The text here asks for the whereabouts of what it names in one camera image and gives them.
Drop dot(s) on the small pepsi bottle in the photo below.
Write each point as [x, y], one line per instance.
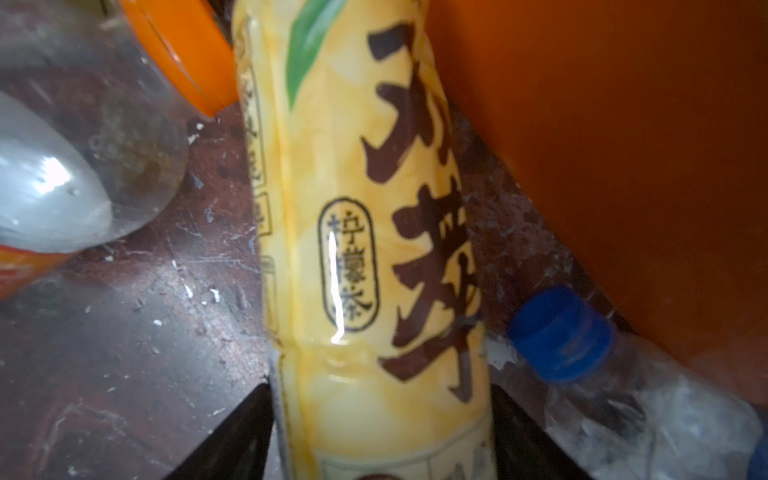
[619, 406]

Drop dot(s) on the orange label clear bottle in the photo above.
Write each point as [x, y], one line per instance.
[96, 100]

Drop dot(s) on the orange trash bin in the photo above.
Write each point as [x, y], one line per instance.
[639, 131]

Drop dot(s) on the yellow label tea bottle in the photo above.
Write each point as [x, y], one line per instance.
[370, 296]

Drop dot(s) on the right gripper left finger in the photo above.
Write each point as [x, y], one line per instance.
[238, 447]

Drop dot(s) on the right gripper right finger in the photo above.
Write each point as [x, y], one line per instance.
[523, 450]

